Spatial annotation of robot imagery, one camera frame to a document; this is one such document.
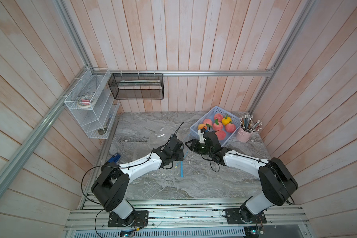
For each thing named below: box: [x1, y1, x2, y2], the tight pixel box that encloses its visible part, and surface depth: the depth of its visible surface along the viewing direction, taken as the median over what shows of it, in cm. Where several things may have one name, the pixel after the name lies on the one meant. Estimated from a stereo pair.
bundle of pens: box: [239, 114, 263, 132], surface depth 100 cm
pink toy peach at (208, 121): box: [203, 118, 213, 127], surface depth 110 cm
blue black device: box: [108, 152, 121, 164], surface depth 95 cm
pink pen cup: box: [236, 125, 253, 143], surface depth 103 cm
